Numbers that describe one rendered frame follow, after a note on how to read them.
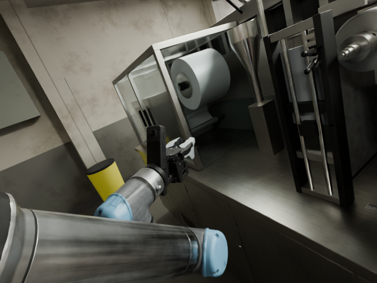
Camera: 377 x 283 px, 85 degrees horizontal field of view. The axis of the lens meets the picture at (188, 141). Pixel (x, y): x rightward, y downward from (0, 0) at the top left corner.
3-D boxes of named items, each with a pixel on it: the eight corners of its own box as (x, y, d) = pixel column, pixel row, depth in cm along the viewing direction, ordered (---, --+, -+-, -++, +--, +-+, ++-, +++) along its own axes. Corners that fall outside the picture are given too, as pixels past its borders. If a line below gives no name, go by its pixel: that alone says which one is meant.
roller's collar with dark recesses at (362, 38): (340, 65, 54) (336, 40, 52) (351, 59, 56) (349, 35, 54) (371, 60, 48) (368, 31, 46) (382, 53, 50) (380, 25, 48)
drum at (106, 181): (127, 190, 347) (109, 156, 327) (136, 197, 313) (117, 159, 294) (102, 206, 325) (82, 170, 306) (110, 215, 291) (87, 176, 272)
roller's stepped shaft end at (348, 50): (334, 65, 49) (332, 51, 48) (346, 58, 52) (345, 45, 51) (349, 62, 47) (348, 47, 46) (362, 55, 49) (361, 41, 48)
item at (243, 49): (253, 154, 113) (224, 48, 96) (270, 143, 119) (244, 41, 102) (275, 159, 101) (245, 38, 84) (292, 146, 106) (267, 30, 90)
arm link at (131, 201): (103, 243, 41) (83, 209, 39) (137, 206, 50) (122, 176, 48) (130, 247, 37) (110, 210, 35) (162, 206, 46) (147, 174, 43)
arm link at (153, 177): (124, 175, 47) (152, 177, 43) (136, 164, 51) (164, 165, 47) (134, 201, 50) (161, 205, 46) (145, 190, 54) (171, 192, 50)
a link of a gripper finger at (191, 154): (196, 151, 68) (179, 165, 61) (192, 135, 66) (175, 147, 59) (204, 152, 66) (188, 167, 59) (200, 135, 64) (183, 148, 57)
